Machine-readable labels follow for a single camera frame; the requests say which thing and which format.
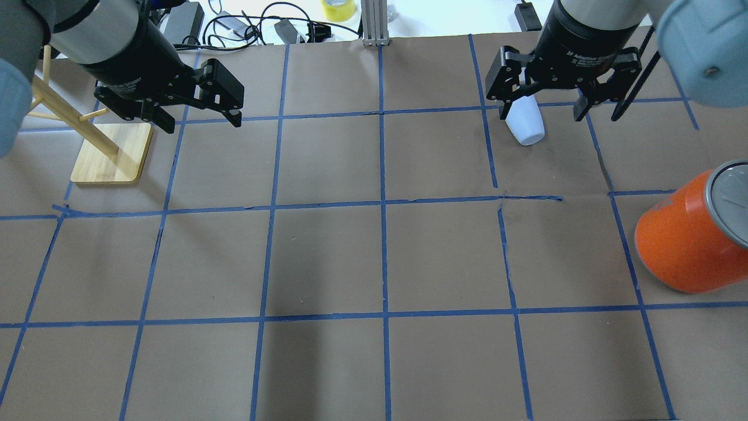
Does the black power adapter brick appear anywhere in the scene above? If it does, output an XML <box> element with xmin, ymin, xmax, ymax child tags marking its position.
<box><xmin>161</xmin><ymin>2</ymin><xmax>204</xmax><ymax>45</ymax></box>

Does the orange cylindrical container grey lid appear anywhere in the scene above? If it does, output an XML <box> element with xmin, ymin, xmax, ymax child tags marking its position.
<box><xmin>634</xmin><ymin>160</ymin><xmax>747</xmax><ymax>294</ymax></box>

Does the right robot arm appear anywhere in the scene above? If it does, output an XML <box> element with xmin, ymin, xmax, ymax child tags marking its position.
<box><xmin>484</xmin><ymin>1</ymin><xmax>747</xmax><ymax>122</ymax></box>

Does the yellow tape roll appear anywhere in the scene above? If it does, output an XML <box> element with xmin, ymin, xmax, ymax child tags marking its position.
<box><xmin>320</xmin><ymin>0</ymin><xmax>357</xmax><ymax>22</ymax></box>

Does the wooden cup rack stand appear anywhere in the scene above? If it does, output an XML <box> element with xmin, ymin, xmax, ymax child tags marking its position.
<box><xmin>27</xmin><ymin>45</ymin><xmax>153</xmax><ymax>185</ymax></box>

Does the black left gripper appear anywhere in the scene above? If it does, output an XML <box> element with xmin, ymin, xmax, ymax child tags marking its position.
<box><xmin>77</xmin><ymin>1</ymin><xmax>245</xmax><ymax>134</ymax></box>

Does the aluminium frame post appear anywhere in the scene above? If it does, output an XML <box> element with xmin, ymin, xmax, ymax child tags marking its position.
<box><xmin>361</xmin><ymin>0</ymin><xmax>390</xmax><ymax>47</ymax></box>

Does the small black power adapter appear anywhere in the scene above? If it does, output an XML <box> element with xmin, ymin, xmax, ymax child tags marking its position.
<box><xmin>514</xmin><ymin>1</ymin><xmax>542</xmax><ymax>32</ymax></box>

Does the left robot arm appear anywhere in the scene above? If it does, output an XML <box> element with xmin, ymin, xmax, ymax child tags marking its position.
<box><xmin>1</xmin><ymin>1</ymin><xmax>245</xmax><ymax>156</ymax></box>

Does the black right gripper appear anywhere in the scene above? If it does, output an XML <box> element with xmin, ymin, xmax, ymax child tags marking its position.
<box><xmin>484</xmin><ymin>1</ymin><xmax>643</xmax><ymax>122</ymax></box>

